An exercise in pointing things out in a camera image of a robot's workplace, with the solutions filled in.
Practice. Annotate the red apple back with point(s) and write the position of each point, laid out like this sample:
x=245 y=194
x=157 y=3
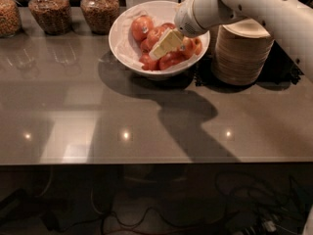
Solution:
x=168 y=25

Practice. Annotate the middle glass jar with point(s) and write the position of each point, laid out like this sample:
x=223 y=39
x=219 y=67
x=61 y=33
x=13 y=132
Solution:
x=53 y=16

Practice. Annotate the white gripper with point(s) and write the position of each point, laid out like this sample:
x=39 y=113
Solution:
x=186 y=18

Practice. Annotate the red yellow apple right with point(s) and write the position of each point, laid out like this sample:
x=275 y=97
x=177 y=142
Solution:
x=190 y=47

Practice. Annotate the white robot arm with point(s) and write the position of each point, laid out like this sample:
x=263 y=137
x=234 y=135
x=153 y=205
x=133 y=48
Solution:
x=289 y=21

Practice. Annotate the left glass jar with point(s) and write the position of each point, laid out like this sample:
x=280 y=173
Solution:
x=10 y=18

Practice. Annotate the front stack paper bowls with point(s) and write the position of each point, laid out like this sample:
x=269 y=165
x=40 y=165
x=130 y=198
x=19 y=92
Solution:
x=241 y=51

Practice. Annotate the right glass jar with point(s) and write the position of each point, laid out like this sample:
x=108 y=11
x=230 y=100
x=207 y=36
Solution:
x=100 y=14

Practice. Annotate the glass jar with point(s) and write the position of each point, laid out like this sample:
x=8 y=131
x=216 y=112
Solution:
x=100 y=14
x=53 y=16
x=10 y=18

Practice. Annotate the black mat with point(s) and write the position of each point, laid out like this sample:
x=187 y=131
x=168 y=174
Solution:
x=279 y=71

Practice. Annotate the white ceramic bowl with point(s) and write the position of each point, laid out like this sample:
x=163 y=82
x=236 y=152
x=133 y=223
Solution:
x=121 y=36

